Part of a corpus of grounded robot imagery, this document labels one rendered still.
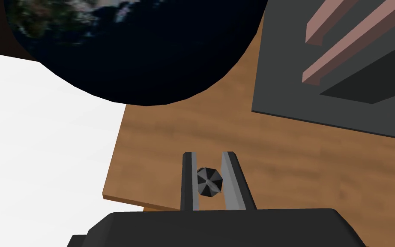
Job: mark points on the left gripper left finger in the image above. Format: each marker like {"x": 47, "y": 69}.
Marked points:
{"x": 188, "y": 185}

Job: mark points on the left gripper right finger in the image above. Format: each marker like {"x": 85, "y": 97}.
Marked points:
{"x": 236, "y": 187}

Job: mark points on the brown wooden table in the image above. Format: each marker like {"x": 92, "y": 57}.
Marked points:
{"x": 286, "y": 164}

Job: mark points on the dark blue globe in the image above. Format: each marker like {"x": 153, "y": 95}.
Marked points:
{"x": 142, "y": 51}

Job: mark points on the dark grey shelf organizer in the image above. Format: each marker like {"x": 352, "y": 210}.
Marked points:
{"x": 338, "y": 68}

